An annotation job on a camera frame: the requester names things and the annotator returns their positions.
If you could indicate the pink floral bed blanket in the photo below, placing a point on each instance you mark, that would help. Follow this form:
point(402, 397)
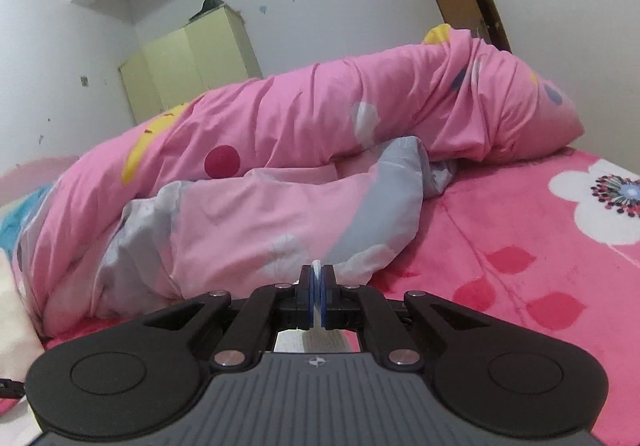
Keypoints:
point(500, 251)

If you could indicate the pink white headboard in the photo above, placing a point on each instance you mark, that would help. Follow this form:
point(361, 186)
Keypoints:
point(25, 176)

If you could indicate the pale green wardrobe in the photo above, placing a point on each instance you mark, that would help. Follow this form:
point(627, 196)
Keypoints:
point(190, 61)

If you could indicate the white sweatshirt orange bear outline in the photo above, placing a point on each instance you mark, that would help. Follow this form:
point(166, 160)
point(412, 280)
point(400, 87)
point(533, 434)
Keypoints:
point(320, 341)

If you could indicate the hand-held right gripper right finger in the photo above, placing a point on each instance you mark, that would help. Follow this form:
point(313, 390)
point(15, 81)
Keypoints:
point(325, 296)

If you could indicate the white folded fleece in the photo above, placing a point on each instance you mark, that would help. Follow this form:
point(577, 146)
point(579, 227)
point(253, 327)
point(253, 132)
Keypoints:
point(15, 316)

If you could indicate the pink patterned duvet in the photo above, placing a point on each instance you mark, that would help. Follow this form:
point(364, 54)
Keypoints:
point(300, 126)

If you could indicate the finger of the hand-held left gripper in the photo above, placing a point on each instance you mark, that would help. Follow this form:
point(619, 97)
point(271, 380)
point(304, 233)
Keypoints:
point(10, 388)

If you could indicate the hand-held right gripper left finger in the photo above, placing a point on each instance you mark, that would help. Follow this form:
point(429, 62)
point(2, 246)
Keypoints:
point(311, 293)

